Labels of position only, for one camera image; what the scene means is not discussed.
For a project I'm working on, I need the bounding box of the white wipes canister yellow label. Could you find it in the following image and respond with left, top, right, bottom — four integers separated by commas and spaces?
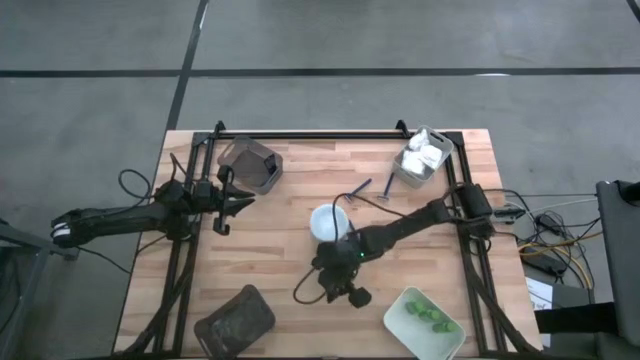
309, 202, 351, 245

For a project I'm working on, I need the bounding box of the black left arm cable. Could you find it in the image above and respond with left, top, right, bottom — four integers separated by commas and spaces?
116, 168, 154, 207

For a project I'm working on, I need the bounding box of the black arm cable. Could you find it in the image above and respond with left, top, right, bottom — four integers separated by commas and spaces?
292, 192, 454, 306
116, 168, 154, 207

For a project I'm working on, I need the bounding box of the black power brick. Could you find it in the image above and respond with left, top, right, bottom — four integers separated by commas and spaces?
520, 249, 569, 277

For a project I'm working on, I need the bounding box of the grey translucent plastic bin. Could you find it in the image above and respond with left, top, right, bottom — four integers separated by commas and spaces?
216, 136, 285, 196

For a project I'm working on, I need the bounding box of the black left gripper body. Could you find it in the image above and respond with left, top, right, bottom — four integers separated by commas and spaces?
188, 164, 235, 237

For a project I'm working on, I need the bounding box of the black aluminium table frame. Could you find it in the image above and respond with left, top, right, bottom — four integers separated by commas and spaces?
112, 119, 547, 360

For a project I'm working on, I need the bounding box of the white paper sheet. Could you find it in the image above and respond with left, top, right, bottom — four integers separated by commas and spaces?
524, 276, 554, 312

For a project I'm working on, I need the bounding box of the dark brown plastic bin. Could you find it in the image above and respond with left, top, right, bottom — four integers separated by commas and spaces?
193, 284, 277, 360

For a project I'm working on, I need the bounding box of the beige plastic handled bin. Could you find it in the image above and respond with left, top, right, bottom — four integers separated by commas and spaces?
391, 124, 455, 190

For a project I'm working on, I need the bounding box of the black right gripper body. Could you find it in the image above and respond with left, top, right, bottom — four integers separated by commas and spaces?
312, 238, 374, 310

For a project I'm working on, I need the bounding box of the white plastic bin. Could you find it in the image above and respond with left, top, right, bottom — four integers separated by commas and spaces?
381, 285, 467, 360

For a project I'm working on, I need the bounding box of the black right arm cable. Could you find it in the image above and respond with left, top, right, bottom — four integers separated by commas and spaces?
292, 192, 454, 306

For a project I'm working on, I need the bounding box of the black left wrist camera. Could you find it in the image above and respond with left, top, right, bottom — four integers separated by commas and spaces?
192, 178, 215, 199

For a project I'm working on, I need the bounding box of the yellow floor cable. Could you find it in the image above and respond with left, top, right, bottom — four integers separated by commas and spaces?
517, 230, 596, 291

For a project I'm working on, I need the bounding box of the grey metal stand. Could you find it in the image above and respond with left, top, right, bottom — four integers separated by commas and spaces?
0, 218, 81, 360

